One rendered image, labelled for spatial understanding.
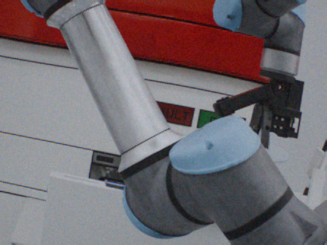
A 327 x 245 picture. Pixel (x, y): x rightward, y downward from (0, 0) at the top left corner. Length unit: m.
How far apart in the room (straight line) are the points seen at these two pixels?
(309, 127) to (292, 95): 2.18
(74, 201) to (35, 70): 0.68
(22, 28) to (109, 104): 0.85
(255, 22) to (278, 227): 0.47
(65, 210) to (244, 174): 0.47
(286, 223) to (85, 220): 0.48
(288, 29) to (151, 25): 0.61
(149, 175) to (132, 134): 0.07
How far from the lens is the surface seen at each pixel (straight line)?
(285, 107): 1.60
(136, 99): 1.30
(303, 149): 3.78
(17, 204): 2.18
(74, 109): 2.15
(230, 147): 1.17
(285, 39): 1.59
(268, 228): 1.19
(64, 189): 1.54
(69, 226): 1.55
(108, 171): 2.15
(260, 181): 1.18
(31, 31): 2.11
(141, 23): 2.11
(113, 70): 1.30
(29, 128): 2.16
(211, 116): 2.18
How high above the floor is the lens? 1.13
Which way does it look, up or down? 3 degrees down
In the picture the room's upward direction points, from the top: 11 degrees clockwise
